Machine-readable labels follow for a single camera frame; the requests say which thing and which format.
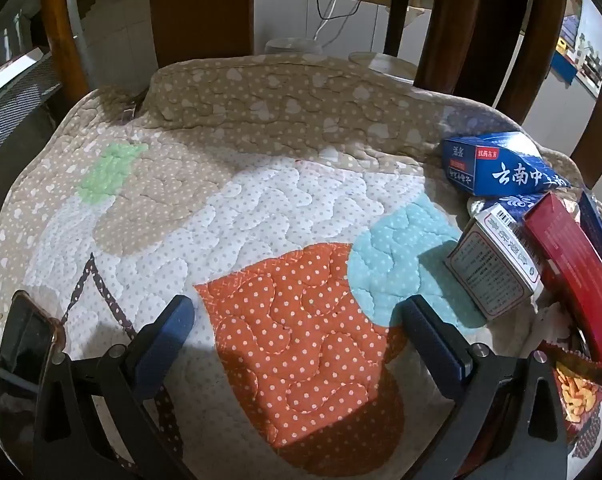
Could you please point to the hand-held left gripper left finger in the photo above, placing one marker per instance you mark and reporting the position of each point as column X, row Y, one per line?
column 166, row 345

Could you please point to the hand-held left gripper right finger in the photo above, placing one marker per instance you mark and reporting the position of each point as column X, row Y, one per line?
column 431, row 345

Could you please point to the red snack packet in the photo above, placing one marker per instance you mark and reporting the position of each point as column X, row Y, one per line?
column 576, row 395

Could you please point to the white cardboard medicine box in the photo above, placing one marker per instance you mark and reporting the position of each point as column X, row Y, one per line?
column 491, row 265

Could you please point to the black smartphone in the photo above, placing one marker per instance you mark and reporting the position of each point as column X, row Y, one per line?
column 23, row 340

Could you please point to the long flat red carton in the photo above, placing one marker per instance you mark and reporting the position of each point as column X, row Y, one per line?
column 566, row 255

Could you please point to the quilted polka dot seat cushion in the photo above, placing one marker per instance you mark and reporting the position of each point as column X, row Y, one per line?
column 261, row 200

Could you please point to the blue cardboard medicine box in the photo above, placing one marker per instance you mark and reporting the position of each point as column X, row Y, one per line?
column 506, row 170

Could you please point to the dark blue packet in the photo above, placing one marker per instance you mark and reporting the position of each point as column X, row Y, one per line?
column 598, row 225

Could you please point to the white round container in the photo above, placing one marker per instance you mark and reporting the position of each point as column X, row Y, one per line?
column 388, row 66
column 296, row 46

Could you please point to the grey mesh office chair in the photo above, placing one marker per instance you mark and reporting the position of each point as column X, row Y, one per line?
column 16, row 95

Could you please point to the blue storage shelf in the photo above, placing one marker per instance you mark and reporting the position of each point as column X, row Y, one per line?
column 578, row 55

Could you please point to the wooden chair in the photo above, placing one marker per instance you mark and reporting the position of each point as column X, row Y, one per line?
column 201, row 10

